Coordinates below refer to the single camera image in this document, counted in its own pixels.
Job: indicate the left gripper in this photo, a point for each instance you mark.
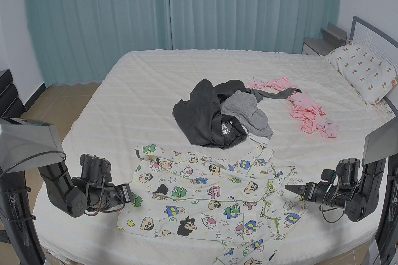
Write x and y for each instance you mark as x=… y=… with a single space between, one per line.
x=116 y=194

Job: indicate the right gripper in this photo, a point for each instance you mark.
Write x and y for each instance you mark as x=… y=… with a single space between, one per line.
x=317 y=192

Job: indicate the white printed pyjama top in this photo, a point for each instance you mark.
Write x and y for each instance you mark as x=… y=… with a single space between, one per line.
x=217 y=195

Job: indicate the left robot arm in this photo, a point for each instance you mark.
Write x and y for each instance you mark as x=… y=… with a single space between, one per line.
x=56 y=180

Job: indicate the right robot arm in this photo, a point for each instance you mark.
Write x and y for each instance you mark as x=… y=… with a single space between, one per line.
x=373 y=173

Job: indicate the bed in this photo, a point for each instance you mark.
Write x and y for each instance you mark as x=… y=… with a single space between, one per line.
x=155 y=86

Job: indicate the white garment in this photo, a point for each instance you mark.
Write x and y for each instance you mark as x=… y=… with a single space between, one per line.
x=259 y=139

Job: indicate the pink garment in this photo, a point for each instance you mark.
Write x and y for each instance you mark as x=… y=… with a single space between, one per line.
x=304 y=108

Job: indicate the grey garment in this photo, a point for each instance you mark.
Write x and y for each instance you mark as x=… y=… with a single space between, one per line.
x=245 y=111

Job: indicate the black garment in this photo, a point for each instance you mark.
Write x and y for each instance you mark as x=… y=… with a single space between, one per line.
x=196 y=114

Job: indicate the white printed pillow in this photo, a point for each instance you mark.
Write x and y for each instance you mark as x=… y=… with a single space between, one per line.
x=367 y=71

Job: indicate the black chest of drawers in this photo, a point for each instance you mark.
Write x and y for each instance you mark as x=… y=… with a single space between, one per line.
x=9 y=93

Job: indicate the grey bedside table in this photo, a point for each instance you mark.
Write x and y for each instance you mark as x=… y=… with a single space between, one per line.
x=323 y=43

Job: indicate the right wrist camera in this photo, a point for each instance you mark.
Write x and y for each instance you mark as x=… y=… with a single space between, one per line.
x=329 y=177

